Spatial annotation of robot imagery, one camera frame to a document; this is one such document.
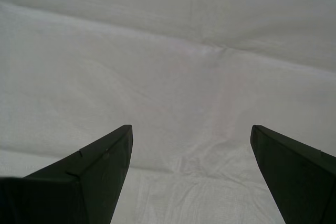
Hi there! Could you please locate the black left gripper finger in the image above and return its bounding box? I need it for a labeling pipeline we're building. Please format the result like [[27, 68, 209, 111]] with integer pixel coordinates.
[[0, 124, 133, 224], [250, 124, 336, 224]]

